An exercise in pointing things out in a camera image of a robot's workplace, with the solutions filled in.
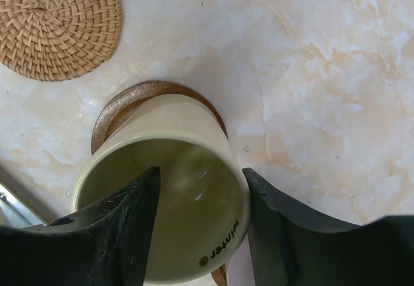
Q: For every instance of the cream mug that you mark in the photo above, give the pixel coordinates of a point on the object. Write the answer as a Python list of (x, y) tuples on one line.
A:
[(204, 206)]

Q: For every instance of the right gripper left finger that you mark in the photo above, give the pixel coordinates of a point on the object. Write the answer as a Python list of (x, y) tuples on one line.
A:
[(105, 243)]

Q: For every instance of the woven coaster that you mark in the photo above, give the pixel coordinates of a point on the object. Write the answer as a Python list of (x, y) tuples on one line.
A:
[(57, 40)]

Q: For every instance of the wooden coaster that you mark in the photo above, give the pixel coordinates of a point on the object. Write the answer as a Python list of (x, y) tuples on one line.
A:
[(219, 276), (125, 103)]

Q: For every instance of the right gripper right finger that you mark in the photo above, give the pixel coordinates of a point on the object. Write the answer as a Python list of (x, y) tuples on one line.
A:
[(294, 244)]

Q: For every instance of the steel tray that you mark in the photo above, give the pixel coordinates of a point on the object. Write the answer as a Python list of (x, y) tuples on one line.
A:
[(14, 212)]

